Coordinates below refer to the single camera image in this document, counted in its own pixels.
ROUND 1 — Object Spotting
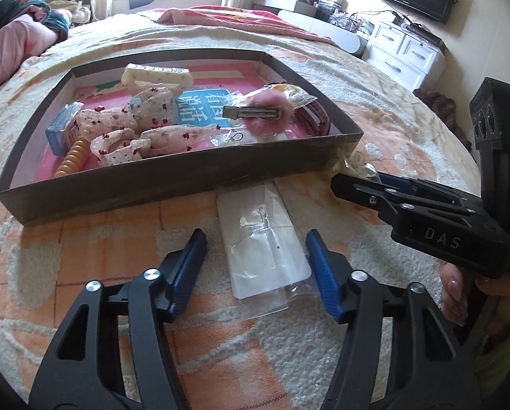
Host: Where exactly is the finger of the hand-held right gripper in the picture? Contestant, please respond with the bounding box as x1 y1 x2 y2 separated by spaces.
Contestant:
331 174 480 219
379 173 480 201

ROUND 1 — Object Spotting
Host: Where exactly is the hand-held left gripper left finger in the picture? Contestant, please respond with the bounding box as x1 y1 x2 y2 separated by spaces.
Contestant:
28 228 208 410

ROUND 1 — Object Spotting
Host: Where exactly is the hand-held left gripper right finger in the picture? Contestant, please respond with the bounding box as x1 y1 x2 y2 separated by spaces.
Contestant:
305 228 503 410

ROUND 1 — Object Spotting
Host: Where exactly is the clear plastic bag with accessory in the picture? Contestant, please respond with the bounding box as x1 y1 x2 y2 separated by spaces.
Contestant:
342 149 384 184

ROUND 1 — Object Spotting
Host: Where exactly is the white card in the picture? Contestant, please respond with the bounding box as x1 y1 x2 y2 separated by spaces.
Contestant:
216 181 320 321

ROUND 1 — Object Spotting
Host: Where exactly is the dark cardboard box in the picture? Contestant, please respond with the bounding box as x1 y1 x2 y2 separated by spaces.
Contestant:
0 50 364 227

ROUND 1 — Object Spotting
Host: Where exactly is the yellow accessory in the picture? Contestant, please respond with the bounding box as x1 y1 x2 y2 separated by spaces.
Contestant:
268 82 320 112

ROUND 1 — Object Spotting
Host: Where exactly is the pink fluffy hair clip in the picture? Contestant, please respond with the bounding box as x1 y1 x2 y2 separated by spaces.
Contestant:
222 86 298 137

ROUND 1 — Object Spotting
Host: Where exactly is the earring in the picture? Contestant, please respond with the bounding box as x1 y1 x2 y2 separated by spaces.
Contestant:
210 124 281 148

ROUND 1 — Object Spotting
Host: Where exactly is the floral fabric hair bow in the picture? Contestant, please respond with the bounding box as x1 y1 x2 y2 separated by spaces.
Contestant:
73 87 222 167

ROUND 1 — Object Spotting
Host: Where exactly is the small blue box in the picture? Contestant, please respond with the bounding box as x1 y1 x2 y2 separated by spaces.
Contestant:
45 101 84 156

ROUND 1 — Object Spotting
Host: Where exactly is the cream hair claw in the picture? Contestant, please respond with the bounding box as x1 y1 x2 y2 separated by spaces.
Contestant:
122 63 193 95

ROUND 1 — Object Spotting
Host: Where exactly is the person's right hand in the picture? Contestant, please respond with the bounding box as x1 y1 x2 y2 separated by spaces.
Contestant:
440 262 510 338

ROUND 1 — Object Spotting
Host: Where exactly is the brown furry cushion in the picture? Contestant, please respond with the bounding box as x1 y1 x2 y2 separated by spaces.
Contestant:
413 90 473 150

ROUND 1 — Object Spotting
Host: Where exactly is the dark red headband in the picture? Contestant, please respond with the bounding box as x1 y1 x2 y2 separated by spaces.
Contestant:
295 98 332 138

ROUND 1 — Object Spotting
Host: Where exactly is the white drawer cabinet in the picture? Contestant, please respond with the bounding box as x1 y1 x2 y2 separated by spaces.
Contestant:
362 19 448 90

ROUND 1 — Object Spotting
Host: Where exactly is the black set-top box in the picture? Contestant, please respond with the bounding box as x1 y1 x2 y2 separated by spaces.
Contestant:
402 22 446 52

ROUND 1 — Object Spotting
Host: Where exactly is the white desk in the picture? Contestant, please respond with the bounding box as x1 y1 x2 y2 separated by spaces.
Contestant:
253 0 367 58

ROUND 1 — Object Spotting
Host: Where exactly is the folded pink blanket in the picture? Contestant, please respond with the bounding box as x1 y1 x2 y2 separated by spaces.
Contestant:
138 5 337 45

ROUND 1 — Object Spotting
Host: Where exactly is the white window seat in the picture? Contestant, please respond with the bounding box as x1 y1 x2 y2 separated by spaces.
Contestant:
129 0 226 9

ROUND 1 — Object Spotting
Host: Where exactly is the dark teal floral quilt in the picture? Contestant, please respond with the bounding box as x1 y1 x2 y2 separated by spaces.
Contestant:
0 0 72 41

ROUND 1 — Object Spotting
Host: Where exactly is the cream pillow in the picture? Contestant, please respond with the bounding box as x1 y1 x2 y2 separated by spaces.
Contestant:
50 0 91 22

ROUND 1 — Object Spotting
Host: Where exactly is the pink pillow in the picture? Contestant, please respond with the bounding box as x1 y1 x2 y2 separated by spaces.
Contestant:
0 13 59 82

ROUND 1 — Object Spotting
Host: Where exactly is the orange coil hair tie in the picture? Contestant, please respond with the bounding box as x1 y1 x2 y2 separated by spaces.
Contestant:
54 134 88 179

